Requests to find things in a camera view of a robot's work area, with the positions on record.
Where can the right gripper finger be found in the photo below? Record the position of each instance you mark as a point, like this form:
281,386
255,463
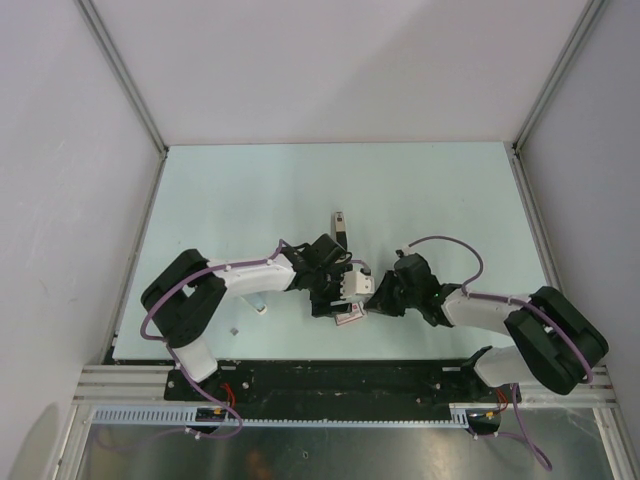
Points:
387,287
387,306

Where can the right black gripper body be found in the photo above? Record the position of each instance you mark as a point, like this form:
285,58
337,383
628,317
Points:
411,294

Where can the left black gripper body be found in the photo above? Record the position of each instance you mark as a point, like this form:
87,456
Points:
326,289

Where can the red white staples box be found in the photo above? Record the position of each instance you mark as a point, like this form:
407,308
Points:
355,313

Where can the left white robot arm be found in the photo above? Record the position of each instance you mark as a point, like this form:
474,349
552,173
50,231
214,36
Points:
182,300

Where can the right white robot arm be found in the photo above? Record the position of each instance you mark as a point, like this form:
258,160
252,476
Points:
553,342

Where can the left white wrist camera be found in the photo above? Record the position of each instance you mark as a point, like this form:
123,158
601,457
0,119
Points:
356,283

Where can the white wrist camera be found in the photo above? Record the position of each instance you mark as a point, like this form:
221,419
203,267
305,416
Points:
405,250
356,283

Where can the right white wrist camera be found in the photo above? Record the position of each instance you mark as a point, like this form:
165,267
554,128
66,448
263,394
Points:
405,250

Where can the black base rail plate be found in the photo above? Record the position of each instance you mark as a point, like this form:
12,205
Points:
341,390

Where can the aluminium frame rails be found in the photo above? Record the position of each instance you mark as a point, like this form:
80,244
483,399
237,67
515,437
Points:
601,399

